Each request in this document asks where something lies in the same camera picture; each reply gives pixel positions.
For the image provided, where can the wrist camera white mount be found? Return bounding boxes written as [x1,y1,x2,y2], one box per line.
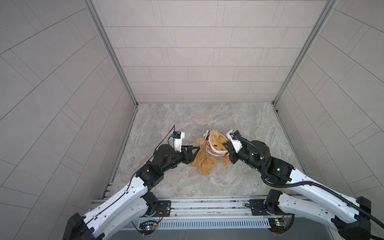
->
[171,131,185,153]
[226,130,243,153]

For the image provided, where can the red white striped knit sweater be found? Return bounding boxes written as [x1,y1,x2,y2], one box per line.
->
[202,130,229,158]

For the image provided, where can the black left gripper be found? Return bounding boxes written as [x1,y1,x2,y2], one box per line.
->
[158,146,200,175]

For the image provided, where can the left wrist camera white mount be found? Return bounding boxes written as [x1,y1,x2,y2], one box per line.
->
[171,131,185,153]

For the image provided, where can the aluminium corner post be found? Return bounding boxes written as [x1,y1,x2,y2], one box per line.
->
[84,0,138,108]
[272,0,338,108]

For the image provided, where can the right circuit board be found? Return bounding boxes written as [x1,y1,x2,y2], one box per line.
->
[268,218,286,233]

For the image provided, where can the aluminium corner post left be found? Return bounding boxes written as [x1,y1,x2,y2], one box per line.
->
[84,0,138,108]

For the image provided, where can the white ventilation grille strip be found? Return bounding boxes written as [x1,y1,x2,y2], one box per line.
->
[156,218,271,230]

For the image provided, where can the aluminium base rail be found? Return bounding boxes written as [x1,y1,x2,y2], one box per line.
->
[83,190,294,223]

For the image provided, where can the left circuit board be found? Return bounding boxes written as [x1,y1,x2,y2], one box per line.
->
[139,220,159,236]

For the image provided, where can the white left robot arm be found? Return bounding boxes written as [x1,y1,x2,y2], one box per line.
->
[63,144,200,240]

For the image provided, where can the black corrugated cable conduit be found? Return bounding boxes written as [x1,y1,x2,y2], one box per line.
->
[235,135,384,240]

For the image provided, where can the tan plush teddy bear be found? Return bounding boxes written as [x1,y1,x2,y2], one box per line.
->
[191,138,230,176]

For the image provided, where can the circuit board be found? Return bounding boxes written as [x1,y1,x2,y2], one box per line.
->
[268,218,286,233]
[139,220,159,236]

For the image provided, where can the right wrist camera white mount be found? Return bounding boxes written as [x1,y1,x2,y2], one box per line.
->
[226,130,243,153]

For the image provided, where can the aluminium corner post right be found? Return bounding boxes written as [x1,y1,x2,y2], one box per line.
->
[272,0,338,108]

